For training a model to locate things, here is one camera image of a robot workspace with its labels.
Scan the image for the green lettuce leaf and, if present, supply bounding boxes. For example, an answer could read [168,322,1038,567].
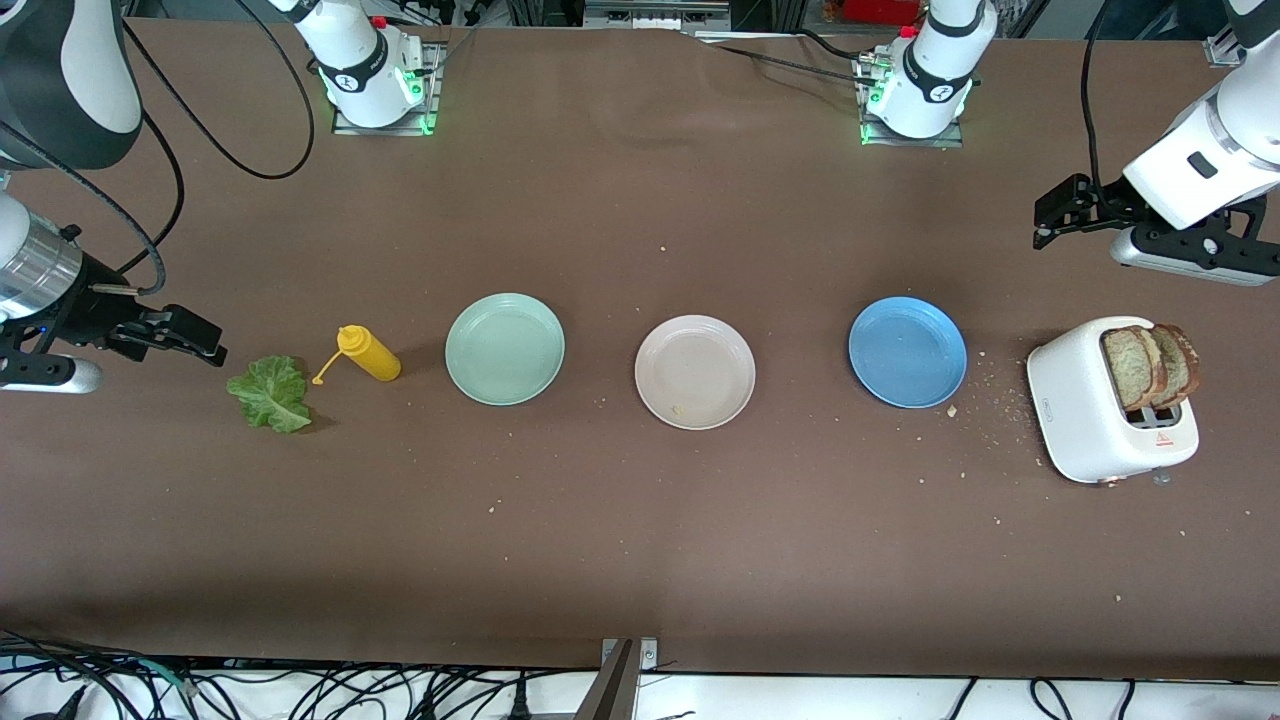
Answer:
[226,355,313,435]

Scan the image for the toasted bread slice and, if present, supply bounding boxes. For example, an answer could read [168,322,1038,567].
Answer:
[1101,326,1166,413]
[1150,322,1201,409]

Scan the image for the yellow mustard squeeze bottle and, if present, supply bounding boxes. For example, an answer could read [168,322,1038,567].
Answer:
[312,325,403,387]

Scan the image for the blue plate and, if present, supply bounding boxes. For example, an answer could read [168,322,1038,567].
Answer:
[848,296,968,409]

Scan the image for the mint green plate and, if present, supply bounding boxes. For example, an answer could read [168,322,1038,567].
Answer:
[445,292,566,407]

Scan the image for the beige plate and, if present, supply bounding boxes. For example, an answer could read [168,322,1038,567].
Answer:
[634,314,757,431]

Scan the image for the white two-slot toaster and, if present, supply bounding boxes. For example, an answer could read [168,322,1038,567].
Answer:
[1027,316,1201,486]

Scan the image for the red box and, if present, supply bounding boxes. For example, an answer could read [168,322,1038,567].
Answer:
[843,0,923,26]

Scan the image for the grey metal box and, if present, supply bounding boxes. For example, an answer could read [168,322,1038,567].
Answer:
[583,0,733,33]

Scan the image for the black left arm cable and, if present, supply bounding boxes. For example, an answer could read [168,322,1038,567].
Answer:
[1078,0,1126,201]

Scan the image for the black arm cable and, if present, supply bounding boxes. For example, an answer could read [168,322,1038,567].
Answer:
[0,0,316,298]
[1078,0,1126,201]

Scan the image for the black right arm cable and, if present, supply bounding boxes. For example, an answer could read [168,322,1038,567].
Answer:
[0,0,316,298]

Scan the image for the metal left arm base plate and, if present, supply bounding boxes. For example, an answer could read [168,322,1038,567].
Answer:
[853,50,966,150]

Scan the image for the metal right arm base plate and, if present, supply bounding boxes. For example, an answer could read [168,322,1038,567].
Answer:
[330,40,446,138]

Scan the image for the thin black table cable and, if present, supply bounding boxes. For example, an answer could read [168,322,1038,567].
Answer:
[690,28,886,89]

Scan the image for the metal table edge bracket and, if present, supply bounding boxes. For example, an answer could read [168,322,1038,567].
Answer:
[575,637,661,720]

